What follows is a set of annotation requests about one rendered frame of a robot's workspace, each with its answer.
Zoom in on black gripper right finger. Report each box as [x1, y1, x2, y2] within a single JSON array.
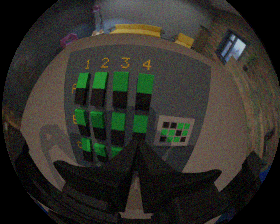
[[136, 137, 221, 213]]

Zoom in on grey switch panel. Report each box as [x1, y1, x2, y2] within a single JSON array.
[[64, 44, 211, 172]]

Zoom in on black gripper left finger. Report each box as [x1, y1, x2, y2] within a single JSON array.
[[52, 137, 139, 212]]

